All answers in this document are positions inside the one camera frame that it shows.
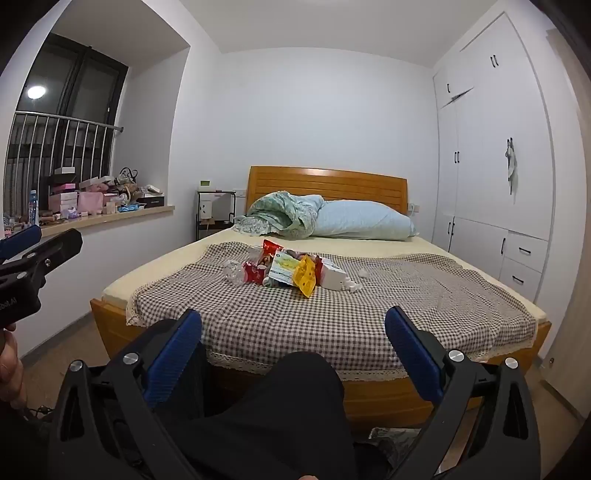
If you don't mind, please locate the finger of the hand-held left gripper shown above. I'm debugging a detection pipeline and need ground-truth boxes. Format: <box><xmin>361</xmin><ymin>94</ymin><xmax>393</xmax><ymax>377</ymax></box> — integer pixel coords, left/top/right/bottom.
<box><xmin>0</xmin><ymin>228</ymin><xmax>84</xmax><ymax>278</ymax></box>
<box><xmin>0</xmin><ymin>224</ymin><xmax>42</xmax><ymax>259</ymax></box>

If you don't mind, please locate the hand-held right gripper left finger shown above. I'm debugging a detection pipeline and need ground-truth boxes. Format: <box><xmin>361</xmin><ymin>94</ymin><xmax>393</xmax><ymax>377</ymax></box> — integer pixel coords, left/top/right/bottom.
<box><xmin>48</xmin><ymin>308</ymin><xmax>218</xmax><ymax>480</ymax></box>

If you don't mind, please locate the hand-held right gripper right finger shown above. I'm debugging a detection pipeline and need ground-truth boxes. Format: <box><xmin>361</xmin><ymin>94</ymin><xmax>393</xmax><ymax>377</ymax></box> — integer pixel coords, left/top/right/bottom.
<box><xmin>384</xmin><ymin>305</ymin><xmax>542</xmax><ymax>480</ymax></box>

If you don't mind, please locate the white milk carton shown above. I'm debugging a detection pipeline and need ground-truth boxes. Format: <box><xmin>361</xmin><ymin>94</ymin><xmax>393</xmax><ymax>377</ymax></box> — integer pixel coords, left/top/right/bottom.
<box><xmin>318</xmin><ymin>258</ymin><xmax>347</xmax><ymax>291</ymax></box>

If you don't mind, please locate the yellow snack packet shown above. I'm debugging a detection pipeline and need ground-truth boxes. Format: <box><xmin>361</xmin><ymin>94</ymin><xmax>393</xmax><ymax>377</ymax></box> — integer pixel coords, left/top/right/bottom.
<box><xmin>293</xmin><ymin>256</ymin><xmax>317</xmax><ymax>298</ymax></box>

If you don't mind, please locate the green and white packet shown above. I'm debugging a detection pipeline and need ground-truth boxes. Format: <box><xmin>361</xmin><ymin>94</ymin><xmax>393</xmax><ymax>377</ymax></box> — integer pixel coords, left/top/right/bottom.
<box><xmin>267</xmin><ymin>253</ymin><xmax>301</xmax><ymax>287</ymax></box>

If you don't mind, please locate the red and clear candy bag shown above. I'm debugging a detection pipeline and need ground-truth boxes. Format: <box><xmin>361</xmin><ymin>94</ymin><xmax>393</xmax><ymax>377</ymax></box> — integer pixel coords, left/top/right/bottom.
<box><xmin>261</xmin><ymin>239</ymin><xmax>283</xmax><ymax>267</ymax></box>

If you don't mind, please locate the person's left hand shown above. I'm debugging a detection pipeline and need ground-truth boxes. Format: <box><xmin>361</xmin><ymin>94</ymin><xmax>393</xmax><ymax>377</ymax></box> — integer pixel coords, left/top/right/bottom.
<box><xmin>0</xmin><ymin>323</ymin><xmax>24</xmax><ymax>411</ymax></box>

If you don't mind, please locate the pink bag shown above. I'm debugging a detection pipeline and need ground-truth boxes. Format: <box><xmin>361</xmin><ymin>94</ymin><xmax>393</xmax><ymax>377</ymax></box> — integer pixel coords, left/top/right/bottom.
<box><xmin>78</xmin><ymin>191</ymin><xmax>105</xmax><ymax>214</ymax></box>

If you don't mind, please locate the wooden windowsill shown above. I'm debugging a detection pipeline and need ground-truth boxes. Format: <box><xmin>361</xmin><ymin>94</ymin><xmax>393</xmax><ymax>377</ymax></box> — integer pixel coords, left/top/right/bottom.
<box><xmin>39</xmin><ymin>205</ymin><xmax>176</xmax><ymax>238</ymax></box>

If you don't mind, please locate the brown checkered blanket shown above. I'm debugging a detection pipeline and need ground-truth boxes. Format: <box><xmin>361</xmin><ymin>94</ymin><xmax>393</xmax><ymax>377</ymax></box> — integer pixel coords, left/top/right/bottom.
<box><xmin>126</xmin><ymin>241</ymin><xmax>539</xmax><ymax>381</ymax></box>

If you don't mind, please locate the metal window railing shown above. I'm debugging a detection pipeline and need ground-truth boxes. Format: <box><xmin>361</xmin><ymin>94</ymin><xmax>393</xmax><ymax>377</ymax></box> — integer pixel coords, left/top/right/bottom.
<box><xmin>2</xmin><ymin>111</ymin><xmax>124</xmax><ymax>217</ymax></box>

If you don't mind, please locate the cream bed sheet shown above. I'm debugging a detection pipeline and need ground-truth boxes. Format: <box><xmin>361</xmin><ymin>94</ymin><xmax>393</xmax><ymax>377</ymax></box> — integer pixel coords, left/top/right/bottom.
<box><xmin>102</xmin><ymin>226</ymin><xmax>548</xmax><ymax>324</ymax></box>

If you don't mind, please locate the light blue pillow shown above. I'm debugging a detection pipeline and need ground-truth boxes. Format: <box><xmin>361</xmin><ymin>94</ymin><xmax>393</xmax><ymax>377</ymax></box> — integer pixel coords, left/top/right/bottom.
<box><xmin>314</xmin><ymin>199</ymin><xmax>419</xmax><ymax>241</ymax></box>

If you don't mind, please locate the white box on nightstand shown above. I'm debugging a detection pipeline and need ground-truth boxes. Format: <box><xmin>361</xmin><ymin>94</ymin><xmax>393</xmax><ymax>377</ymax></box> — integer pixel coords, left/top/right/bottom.
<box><xmin>199</xmin><ymin>193</ymin><xmax>232</xmax><ymax>222</ymax></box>

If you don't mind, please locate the dark window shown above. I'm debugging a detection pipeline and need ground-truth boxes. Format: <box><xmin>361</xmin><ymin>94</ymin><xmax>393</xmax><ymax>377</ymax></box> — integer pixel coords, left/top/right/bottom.
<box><xmin>0</xmin><ymin>32</ymin><xmax>129</xmax><ymax>217</ymax></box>

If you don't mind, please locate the green floral quilt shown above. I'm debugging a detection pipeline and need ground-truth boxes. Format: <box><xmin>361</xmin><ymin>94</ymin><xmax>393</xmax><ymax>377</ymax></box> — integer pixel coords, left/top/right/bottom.
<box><xmin>232</xmin><ymin>191</ymin><xmax>326</xmax><ymax>240</ymax></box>

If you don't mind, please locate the wooden bed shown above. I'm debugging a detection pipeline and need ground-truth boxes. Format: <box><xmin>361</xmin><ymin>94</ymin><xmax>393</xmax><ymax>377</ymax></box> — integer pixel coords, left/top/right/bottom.
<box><xmin>90</xmin><ymin>166</ymin><xmax>552</xmax><ymax>435</ymax></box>

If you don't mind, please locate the white wardrobe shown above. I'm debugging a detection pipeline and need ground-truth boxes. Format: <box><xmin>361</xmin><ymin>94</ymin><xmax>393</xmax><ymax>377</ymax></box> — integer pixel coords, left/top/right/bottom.
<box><xmin>431</xmin><ymin>11</ymin><xmax>555</xmax><ymax>305</ymax></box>

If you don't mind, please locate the black frame nightstand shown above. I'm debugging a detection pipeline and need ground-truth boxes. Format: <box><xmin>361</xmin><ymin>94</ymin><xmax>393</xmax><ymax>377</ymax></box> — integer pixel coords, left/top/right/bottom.
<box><xmin>196</xmin><ymin>189</ymin><xmax>236</xmax><ymax>241</ymax></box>

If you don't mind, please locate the grey cloth on wardrobe handle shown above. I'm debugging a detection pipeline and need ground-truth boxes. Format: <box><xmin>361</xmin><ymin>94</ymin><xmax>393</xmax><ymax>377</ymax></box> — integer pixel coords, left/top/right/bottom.
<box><xmin>504</xmin><ymin>137</ymin><xmax>519</xmax><ymax>195</ymax></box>

